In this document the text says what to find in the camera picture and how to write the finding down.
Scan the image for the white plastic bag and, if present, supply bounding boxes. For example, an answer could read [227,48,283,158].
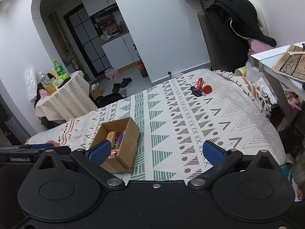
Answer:
[246,60,278,105]

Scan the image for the yellow tape roll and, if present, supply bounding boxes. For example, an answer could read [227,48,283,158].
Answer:
[235,67,247,77]

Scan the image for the black shoes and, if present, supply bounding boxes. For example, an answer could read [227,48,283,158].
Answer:
[112,77,132,93]

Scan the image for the green soda bottle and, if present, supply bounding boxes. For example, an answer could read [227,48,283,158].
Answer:
[53,60,70,81]

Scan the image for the dark red bottle on floor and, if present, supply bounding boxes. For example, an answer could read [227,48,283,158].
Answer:
[137,60,148,78]

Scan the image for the brown cardboard box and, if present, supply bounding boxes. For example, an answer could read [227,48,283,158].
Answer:
[89,117,140,174]

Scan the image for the grey chair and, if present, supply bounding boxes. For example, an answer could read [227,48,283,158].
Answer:
[197,10,229,71]

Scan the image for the clear oil bottle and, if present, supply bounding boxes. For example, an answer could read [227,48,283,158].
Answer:
[39,71,56,95]

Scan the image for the red round keychain charm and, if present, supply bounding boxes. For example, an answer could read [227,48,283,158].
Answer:
[202,85,213,94]

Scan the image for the patterned bed blanket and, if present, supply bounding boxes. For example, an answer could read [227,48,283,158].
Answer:
[23,68,287,181]

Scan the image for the red keychain strap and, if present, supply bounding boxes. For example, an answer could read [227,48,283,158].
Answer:
[194,77,205,90]

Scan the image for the black car keys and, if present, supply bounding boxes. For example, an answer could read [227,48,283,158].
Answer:
[190,86,205,97]

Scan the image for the orange bread package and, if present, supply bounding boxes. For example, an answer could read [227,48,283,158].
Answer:
[106,131,117,146]

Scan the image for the patterned tray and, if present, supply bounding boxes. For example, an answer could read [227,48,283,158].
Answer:
[272,44,304,82]

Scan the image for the pink clear candy packet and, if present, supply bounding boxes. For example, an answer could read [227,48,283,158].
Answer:
[109,149,119,158]

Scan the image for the pink garment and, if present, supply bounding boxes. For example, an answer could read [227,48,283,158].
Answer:
[248,39,273,57]

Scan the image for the purple white cake package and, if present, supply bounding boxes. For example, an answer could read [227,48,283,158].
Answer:
[115,131,125,147]

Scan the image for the black jacket on chair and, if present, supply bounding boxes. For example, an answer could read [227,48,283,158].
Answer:
[205,0,277,72]

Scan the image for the round table with cloth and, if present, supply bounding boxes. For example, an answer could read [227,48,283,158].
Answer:
[35,71,97,121]

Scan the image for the white desk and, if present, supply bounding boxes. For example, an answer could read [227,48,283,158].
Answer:
[250,45,304,132]

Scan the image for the pink water bottle pack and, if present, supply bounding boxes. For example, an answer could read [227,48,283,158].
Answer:
[104,67,119,80]

